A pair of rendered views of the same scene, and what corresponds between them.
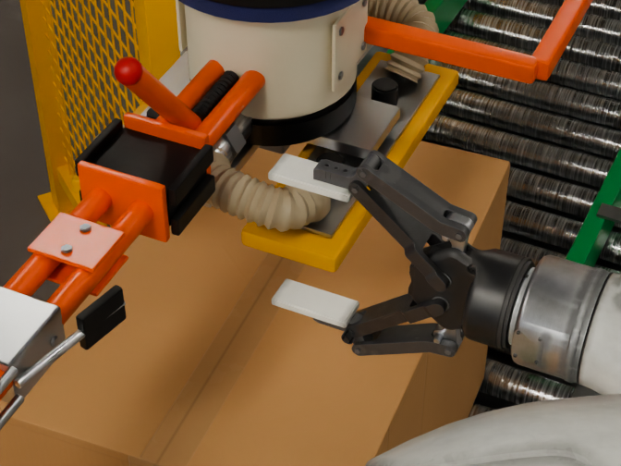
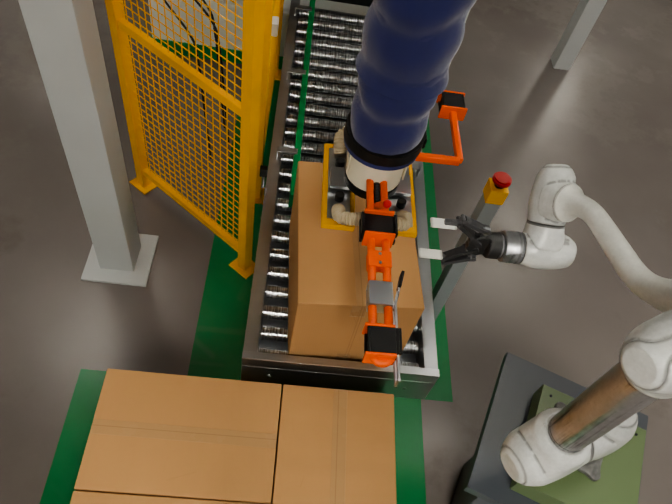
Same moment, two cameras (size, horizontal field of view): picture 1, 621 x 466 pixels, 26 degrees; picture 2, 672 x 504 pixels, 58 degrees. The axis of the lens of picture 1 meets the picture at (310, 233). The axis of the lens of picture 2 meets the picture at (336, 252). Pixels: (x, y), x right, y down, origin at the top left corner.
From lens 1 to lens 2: 0.98 m
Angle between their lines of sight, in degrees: 26
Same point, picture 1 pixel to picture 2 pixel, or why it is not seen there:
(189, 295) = (337, 244)
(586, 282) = (521, 238)
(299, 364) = not seen: hidden behind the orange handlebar
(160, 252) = (318, 231)
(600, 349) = (528, 256)
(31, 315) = (387, 287)
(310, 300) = (429, 253)
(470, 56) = (440, 160)
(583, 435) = not seen: outside the picture
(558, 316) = (517, 249)
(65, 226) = (373, 254)
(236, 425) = not seen: hidden behind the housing
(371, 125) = (405, 184)
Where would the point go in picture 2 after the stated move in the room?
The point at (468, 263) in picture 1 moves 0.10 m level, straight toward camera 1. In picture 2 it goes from (488, 239) to (503, 269)
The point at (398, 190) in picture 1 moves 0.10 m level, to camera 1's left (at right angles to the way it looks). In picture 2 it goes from (473, 224) to (441, 233)
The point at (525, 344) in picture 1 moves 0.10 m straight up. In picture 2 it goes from (507, 258) to (521, 236)
